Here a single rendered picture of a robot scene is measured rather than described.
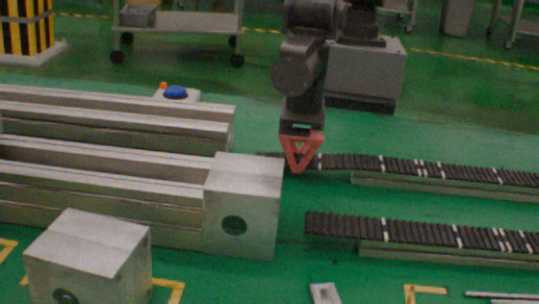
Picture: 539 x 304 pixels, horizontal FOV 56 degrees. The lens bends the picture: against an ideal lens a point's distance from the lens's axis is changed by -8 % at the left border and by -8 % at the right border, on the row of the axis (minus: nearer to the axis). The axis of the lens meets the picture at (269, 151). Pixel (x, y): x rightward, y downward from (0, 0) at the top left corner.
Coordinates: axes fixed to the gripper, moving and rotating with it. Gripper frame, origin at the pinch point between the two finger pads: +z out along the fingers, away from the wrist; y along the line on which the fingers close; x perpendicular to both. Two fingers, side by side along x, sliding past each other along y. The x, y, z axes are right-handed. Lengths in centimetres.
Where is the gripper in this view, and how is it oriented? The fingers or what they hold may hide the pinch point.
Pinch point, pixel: (297, 161)
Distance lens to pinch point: 88.3
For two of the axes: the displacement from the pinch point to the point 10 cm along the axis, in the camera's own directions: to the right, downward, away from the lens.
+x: 9.9, 1.0, -0.4
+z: -0.7, 8.9, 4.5
